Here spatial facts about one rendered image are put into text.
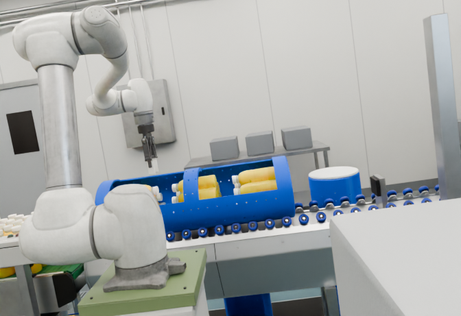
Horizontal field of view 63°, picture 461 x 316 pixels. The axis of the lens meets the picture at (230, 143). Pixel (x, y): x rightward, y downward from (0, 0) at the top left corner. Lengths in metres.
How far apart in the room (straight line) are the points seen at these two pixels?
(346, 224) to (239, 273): 1.62
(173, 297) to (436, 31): 1.20
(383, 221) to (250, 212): 1.51
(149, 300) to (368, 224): 0.96
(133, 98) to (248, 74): 3.35
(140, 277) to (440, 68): 1.19
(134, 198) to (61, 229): 0.21
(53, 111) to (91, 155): 4.20
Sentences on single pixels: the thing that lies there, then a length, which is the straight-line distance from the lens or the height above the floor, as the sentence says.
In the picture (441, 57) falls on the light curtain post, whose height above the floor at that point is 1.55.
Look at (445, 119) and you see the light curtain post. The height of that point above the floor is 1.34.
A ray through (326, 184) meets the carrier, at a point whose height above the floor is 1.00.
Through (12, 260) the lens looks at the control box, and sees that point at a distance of 1.79.
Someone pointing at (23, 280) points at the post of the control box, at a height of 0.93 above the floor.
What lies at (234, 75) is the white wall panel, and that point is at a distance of 4.98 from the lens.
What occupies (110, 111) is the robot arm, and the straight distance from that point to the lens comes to 1.77.
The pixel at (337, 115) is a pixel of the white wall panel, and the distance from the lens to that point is 5.12.
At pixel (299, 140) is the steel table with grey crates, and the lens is 4.29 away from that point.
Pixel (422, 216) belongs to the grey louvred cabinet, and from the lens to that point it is 0.17.
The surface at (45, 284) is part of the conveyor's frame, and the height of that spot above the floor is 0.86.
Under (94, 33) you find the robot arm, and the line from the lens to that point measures 1.25.
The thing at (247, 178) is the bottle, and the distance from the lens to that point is 1.72.
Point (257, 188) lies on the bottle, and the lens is 1.68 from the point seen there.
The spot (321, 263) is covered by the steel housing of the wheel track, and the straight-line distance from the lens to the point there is 1.79.
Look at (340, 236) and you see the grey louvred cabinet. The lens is 0.16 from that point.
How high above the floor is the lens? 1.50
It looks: 6 degrees down
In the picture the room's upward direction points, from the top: 9 degrees counter-clockwise
